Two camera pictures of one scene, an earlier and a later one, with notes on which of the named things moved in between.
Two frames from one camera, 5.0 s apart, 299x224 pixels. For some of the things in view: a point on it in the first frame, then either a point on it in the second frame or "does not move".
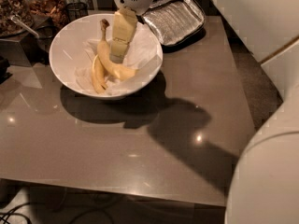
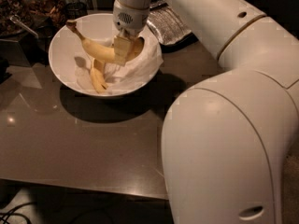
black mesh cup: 77,10 does not move
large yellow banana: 119,70 to 104,51
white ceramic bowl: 73,49 does not move
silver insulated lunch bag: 177,16 does not move
